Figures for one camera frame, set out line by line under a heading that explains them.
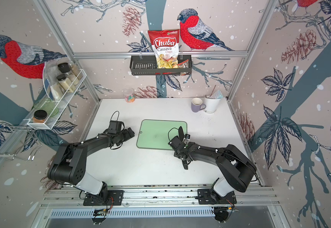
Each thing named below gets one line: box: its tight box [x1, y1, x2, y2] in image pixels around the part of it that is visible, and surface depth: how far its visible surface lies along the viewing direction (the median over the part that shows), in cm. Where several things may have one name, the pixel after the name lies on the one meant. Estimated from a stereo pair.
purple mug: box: [190, 97, 207, 113], surface depth 110 cm
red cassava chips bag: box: [147, 28, 180, 69], surface depth 83 cm
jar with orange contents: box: [32, 109, 48, 124], surface depth 61 cm
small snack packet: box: [177, 59, 190, 69], surface depth 88 cm
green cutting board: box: [136, 119, 188, 151], surface depth 102 cm
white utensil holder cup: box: [203, 97, 222, 114], surface depth 106 cm
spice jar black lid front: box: [56, 74, 77, 93], surface depth 79 cm
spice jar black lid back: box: [57, 62, 80, 86], surface depth 82 cm
